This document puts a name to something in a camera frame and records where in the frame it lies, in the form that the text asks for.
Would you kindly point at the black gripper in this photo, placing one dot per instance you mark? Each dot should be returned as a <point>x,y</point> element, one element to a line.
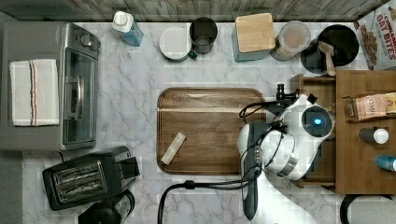
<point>283,100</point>

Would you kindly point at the wooden drawer with black handle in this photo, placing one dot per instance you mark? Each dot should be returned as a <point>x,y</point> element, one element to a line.
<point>323,171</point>

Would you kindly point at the white sachet packet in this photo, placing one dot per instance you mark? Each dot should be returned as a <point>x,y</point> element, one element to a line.
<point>172,150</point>

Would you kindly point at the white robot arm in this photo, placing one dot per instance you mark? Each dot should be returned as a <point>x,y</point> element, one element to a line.
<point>286,146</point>

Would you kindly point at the wooden drawer cabinet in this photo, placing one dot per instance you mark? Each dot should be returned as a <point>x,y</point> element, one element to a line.
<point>356,171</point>

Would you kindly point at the glass jar of cereal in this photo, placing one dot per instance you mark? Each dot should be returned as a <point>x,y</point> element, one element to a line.
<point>293,38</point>

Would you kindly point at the wooden spatula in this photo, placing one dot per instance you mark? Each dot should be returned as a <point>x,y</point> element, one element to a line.
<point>327,49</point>

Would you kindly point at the teal canister wooden lid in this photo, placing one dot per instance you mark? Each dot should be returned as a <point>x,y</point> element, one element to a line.
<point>253,37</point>

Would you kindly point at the wooden serving tray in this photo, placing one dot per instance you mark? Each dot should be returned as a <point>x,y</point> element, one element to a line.
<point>209,117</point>

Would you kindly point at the black utensil holder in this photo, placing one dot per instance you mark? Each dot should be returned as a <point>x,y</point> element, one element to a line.
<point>345,45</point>

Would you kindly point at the wooden tea bag holder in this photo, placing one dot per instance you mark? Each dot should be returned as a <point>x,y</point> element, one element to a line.
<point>370,107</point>

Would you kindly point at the grey shaker can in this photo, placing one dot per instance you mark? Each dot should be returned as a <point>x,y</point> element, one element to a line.
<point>379,136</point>

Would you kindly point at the dark glass cup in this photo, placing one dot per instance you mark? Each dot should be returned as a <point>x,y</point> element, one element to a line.
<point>203,33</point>

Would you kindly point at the oat bites cereal box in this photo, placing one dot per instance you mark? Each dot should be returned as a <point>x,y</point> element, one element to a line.
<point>377,36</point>

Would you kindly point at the blue shaker can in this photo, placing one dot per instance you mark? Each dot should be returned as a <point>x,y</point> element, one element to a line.
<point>386,162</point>

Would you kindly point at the blue bottle white cap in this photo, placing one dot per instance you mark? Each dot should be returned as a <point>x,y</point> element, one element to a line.
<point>125,25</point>

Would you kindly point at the black glass french press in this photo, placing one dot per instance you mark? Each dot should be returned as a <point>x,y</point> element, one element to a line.
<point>113,210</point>

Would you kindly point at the black two-slot toaster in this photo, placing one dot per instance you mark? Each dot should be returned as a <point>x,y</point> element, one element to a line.
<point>90,178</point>

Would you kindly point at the grey toaster oven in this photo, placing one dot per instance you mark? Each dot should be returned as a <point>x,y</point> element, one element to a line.
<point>76,52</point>

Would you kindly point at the white striped towel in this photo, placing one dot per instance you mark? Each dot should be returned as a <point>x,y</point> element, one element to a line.
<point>34,93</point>

